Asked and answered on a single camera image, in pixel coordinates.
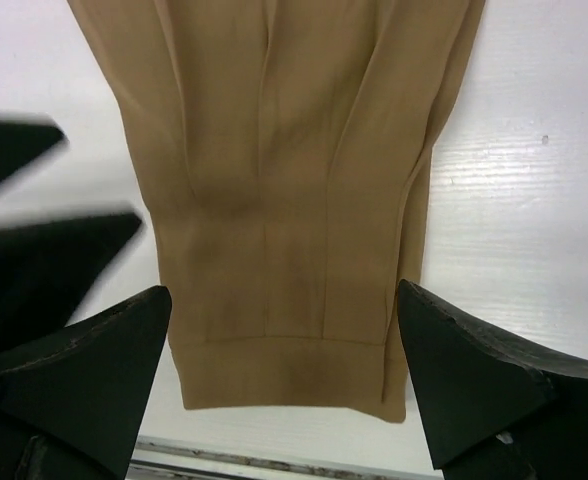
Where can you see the aluminium rail frame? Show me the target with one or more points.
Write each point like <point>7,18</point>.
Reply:
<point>159,458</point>

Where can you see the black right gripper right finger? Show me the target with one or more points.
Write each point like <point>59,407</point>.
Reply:
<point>493,405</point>

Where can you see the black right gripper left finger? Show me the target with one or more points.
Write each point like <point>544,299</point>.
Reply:
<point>72,402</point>

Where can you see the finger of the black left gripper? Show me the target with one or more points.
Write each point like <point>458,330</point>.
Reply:
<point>47,269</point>
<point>23,141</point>

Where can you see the olive brown skirt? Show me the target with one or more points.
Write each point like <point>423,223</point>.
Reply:
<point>283,150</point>

